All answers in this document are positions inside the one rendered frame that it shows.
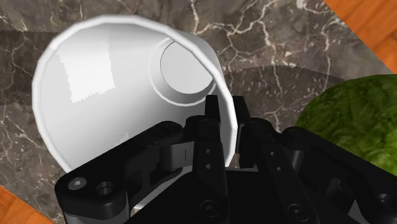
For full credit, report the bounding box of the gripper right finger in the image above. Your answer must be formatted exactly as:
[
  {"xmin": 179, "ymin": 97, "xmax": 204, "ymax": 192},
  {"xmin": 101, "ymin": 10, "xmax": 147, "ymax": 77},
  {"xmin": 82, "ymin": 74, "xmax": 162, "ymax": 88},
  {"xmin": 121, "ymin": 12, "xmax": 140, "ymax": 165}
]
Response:
[{"xmin": 232, "ymin": 95, "xmax": 397, "ymax": 224}]

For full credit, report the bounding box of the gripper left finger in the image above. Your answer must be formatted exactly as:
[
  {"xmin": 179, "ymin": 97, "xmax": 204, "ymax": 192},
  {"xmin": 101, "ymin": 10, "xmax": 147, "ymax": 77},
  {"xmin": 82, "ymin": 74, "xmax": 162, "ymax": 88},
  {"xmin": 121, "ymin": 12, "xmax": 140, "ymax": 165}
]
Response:
[{"xmin": 55, "ymin": 94, "xmax": 231, "ymax": 224}]

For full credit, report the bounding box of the white bowl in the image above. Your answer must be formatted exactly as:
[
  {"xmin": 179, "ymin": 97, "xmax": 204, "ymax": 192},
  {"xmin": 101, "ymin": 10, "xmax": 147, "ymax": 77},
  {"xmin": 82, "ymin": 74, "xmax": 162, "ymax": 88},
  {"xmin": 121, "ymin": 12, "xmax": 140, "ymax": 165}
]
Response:
[{"xmin": 32, "ymin": 14, "xmax": 239, "ymax": 174}]

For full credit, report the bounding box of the green lettuce head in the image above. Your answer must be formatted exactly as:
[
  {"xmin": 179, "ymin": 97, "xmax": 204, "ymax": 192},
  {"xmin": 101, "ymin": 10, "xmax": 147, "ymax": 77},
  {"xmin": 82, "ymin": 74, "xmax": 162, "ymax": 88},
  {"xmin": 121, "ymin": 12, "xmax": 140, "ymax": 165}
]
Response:
[{"xmin": 295, "ymin": 74, "xmax": 397, "ymax": 176}]

